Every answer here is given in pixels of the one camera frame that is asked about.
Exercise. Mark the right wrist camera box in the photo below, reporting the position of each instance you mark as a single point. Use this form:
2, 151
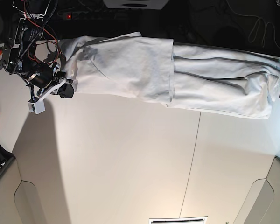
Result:
36, 107

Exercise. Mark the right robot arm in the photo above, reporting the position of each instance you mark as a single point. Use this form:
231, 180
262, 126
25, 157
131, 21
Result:
18, 53

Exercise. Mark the power strip with red light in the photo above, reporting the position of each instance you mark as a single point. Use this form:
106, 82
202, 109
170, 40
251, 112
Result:
85, 15

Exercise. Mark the white t-shirt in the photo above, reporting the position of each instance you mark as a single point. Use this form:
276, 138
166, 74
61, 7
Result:
190, 77

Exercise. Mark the white vent grille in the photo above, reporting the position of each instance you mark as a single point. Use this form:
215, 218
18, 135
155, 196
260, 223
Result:
189, 220

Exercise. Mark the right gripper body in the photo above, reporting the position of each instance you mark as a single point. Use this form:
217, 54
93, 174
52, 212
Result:
42, 75

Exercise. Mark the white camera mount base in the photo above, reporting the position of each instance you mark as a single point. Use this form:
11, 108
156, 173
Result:
137, 4

